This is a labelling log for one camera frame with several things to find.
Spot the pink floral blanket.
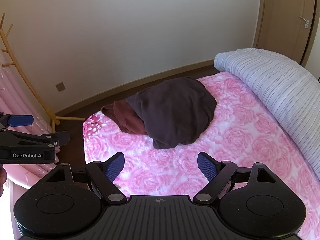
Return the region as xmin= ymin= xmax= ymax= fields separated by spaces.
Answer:
xmin=82 ymin=71 xmax=320 ymax=240

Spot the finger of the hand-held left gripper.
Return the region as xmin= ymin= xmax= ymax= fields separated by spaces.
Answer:
xmin=0 ymin=114 xmax=34 ymax=132
xmin=0 ymin=131 xmax=71 ymax=148

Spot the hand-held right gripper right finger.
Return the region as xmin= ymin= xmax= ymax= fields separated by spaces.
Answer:
xmin=193 ymin=152 xmax=278 ymax=204

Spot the reddish brown garment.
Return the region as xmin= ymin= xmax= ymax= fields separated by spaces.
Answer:
xmin=101 ymin=100 xmax=148 ymax=136

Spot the silver door handle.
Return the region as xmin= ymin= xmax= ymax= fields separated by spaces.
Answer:
xmin=297 ymin=15 xmax=312 ymax=29

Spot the dark brown garment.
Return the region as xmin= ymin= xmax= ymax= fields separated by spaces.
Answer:
xmin=126 ymin=77 xmax=217 ymax=149

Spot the brown wooden door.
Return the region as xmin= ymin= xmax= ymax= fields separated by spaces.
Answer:
xmin=260 ymin=0 xmax=320 ymax=68

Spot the wooden coat rack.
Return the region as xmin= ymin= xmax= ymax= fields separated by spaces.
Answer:
xmin=0 ymin=14 xmax=85 ymax=132

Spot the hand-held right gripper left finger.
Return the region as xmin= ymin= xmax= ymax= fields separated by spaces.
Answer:
xmin=46 ymin=152 xmax=128 ymax=204

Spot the pink curtain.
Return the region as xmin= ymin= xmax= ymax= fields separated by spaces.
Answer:
xmin=0 ymin=50 xmax=87 ymax=188

